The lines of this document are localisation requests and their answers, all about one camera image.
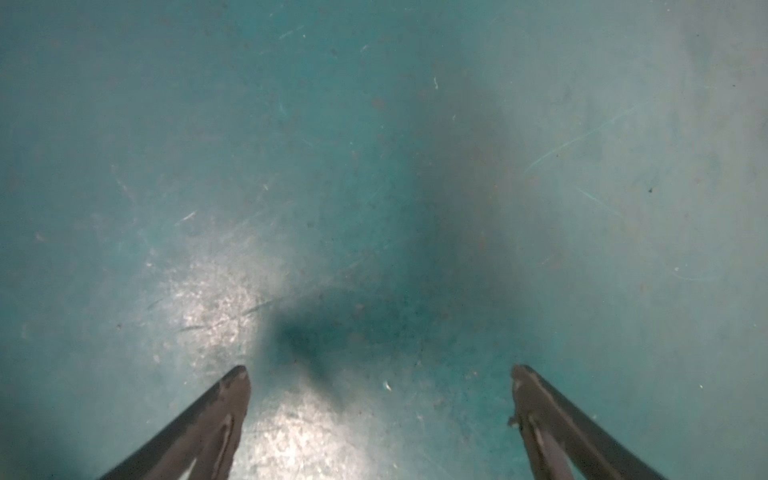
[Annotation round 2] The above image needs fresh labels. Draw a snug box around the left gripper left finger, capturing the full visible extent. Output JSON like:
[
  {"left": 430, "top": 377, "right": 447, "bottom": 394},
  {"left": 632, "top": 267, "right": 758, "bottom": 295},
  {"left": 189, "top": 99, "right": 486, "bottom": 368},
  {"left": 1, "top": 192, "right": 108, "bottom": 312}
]
[{"left": 103, "top": 365, "right": 251, "bottom": 480}]

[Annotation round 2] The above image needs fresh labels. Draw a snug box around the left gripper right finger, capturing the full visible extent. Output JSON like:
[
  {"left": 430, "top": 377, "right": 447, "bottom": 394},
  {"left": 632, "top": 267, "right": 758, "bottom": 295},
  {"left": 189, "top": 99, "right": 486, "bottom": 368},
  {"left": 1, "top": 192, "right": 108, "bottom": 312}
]
[{"left": 509, "top": 364, "right": 664, "bottom": 480}]

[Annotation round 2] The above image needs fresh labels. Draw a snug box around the green table mat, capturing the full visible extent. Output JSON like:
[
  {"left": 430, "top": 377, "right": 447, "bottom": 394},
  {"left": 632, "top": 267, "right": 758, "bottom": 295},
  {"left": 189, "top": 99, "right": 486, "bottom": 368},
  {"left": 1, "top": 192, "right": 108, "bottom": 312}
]
[{"left": 1, "top": 1, "right": 767, "bottom": 479}]

